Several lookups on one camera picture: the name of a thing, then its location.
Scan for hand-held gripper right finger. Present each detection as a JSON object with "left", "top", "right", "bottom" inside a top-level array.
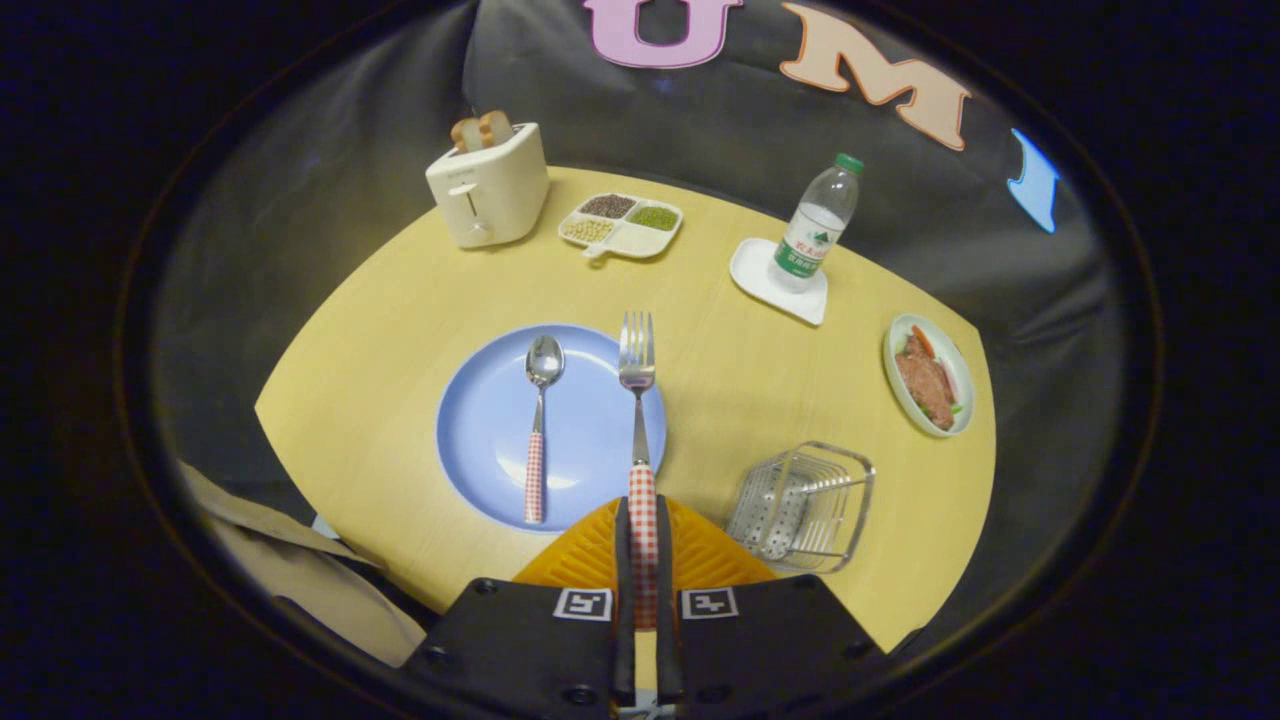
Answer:
[{"left": 655, "top": 495, "right": 886, "bottom": 713}]

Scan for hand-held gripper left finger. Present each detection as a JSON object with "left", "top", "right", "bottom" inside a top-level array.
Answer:
[{"left": 400, "top": 497, "right": 638, "bottom": 716}]

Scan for fork with red checked handle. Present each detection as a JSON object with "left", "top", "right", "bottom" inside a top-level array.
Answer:
[{"left": 618, "top": 310, "right": 661, "bottom": 631}]

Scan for spoon with red checked handle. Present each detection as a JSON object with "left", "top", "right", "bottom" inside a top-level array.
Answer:
[{"left": 523, "top": 334, "right": 566, "bottom": 526}]

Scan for blue plate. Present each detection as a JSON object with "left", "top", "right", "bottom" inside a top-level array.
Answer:
[{"left": 436, "top": 323, "right": 669, "bottom": 533}]

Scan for beige cloth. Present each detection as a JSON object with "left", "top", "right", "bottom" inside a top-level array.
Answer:
[{"left": 180, "top": 462, "right": 429, "bottom": 668}]

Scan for cooked meat slices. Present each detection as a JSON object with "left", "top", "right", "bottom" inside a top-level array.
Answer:
[{"left": 895, "top": 335, "right": 956, "bottom": 431}]

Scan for white square coaster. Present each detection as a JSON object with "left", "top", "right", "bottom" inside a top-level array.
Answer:
[{"left": 729, "top": 237, "right": 830, "bottom": 327}]

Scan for divided white snack dish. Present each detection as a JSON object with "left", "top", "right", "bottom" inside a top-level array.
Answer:
[{"left": 558, "top": 192, "right": 685, "bottom": 263}]

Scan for pale green food plate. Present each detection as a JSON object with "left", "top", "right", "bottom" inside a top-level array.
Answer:
[{"left": 882, "top": 313, "right": 977, "bottom": 439}]

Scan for clear plastic water bottle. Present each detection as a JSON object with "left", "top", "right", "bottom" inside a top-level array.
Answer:
[{"left": 768, "top": 152, "right": 865, "bottom": 294}]

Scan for white toaster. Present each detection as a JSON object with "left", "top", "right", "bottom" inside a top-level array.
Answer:
[{"left": 425, "top": 122, "right": 551, "bottom": 250}]

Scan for metal wire cutlery basket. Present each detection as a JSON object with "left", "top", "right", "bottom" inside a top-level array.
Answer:
[{"left": 725, "top": 441, "right": 877, "bottom": 575}]

